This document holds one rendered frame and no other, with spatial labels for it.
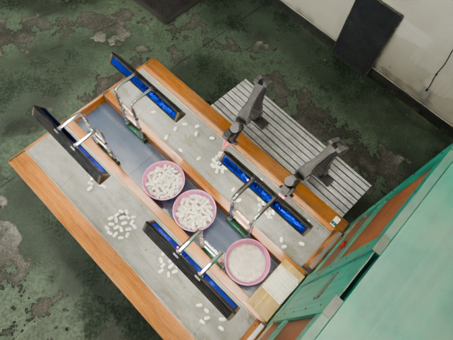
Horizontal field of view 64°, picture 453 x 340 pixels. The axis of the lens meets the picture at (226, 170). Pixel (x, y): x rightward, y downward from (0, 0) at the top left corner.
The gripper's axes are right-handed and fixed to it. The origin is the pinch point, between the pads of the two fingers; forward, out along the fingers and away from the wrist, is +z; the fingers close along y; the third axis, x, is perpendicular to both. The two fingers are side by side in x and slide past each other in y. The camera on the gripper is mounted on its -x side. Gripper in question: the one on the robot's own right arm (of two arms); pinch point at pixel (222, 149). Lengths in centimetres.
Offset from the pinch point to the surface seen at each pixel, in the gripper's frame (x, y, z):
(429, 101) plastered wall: 172, 78, -114
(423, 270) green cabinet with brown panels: -91, 105, -39
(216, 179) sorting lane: -2.8, 9.4, 17.0
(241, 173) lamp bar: -29.1, 26.8, -5.1
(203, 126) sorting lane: 10.2, -24.6, 0.1
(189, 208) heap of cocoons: -19.3, 11.3, 37.5
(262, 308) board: -29, 82, 45
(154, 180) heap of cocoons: -20.9, -17.8, 39.2
